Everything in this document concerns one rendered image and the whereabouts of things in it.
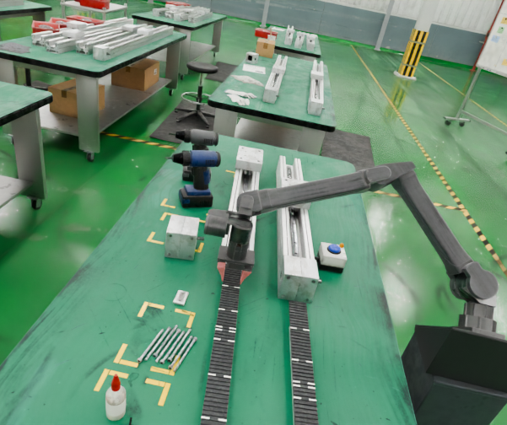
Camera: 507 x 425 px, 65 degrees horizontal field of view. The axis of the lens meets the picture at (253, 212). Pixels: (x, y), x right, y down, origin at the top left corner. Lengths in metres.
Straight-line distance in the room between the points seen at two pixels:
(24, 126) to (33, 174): 0.31
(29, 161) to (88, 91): 0.85
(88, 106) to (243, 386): 2.80
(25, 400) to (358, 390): 0.72
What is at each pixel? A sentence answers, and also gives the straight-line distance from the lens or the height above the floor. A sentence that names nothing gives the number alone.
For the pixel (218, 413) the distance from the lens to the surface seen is 0.90.
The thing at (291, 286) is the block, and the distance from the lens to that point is 1.17.
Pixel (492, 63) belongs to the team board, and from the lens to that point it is 7.26.
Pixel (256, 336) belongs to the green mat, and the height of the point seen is 0.78.
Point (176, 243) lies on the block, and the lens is 1.25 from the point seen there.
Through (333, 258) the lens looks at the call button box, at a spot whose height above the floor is 0.83.
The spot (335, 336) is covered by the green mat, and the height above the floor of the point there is 0.78.
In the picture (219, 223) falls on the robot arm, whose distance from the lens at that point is 1.07.
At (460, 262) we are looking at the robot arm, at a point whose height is 1.01.
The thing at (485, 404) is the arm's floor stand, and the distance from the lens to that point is 1.30.
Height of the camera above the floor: 1.57
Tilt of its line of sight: 30 degrees down
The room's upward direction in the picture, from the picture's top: 12 degrees clockwise
